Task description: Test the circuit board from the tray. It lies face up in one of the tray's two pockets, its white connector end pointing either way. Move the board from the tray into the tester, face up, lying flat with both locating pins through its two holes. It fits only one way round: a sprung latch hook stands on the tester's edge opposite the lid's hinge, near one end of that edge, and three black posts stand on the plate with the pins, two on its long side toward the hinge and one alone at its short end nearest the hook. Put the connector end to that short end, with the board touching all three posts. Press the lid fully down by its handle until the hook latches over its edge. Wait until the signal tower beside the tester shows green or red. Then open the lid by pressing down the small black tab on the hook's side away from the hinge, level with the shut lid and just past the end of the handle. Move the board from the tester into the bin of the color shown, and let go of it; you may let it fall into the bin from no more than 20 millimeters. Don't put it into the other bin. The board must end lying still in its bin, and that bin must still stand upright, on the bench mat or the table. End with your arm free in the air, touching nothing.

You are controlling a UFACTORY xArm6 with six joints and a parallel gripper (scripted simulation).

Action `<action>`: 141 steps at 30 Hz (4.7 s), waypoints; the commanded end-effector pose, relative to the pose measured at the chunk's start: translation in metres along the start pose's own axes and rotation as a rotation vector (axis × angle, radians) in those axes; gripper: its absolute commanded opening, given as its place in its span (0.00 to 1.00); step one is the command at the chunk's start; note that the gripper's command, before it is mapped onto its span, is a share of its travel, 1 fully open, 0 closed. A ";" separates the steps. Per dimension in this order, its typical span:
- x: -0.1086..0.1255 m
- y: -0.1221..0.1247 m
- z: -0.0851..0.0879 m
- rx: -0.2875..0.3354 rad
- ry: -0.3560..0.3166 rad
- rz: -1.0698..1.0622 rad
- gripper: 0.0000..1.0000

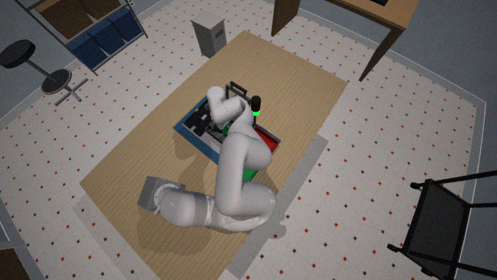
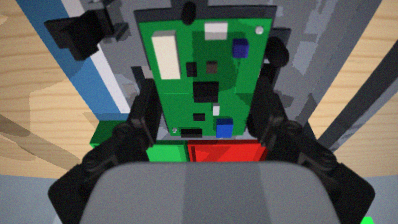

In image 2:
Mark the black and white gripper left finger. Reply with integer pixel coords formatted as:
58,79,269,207
48,78,163,224

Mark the green bin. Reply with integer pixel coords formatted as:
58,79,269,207
89,120,190,162

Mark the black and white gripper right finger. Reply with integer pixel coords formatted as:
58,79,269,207
250,76,375,224

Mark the green circuit board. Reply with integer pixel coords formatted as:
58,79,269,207
139,18,272,138

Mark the red open-top bin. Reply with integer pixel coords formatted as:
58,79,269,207
188,140,268,162

